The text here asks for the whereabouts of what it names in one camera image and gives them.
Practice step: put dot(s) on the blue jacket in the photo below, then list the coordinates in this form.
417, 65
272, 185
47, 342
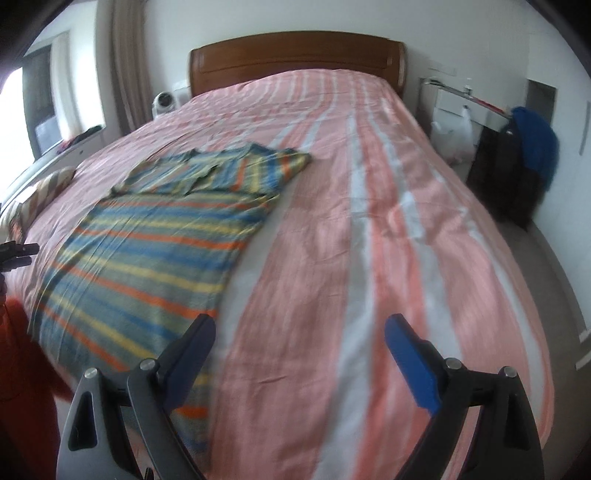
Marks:
538, 143

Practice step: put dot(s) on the beige curtain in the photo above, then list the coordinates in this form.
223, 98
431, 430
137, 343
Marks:
124, 69

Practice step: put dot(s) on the bed with pink striped cover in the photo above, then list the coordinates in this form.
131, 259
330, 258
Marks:
369, 230

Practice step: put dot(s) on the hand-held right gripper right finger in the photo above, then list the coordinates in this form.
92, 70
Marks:
411, 367

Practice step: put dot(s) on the window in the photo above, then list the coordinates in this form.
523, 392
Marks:
39, 101

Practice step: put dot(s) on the white window seat cabinet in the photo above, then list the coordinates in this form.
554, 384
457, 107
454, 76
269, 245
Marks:
74, 154

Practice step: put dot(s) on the wooden headboard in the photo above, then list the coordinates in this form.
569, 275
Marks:
295, 55

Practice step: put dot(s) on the brown striped pillow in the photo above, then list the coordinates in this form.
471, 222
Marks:
46, 189

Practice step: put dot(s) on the dark cloth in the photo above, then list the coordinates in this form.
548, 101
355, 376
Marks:
90, 132

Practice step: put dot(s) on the white round device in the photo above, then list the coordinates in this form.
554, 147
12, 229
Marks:
164, 102

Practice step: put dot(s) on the white desk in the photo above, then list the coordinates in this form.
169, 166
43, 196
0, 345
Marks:
455, 104

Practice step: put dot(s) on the striped knit shirt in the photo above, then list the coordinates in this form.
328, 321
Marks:
138, 254

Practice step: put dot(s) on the white plastic bag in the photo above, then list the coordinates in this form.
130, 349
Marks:
455, 136

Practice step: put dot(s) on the red cloth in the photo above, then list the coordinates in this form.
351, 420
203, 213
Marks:
67, 144

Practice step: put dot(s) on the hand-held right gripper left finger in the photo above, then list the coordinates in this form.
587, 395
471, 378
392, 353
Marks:
191, 357

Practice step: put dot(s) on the person's orange clothing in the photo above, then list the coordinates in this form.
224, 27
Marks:
23, 392

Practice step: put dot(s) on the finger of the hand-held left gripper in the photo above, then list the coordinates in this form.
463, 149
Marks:
18, 249

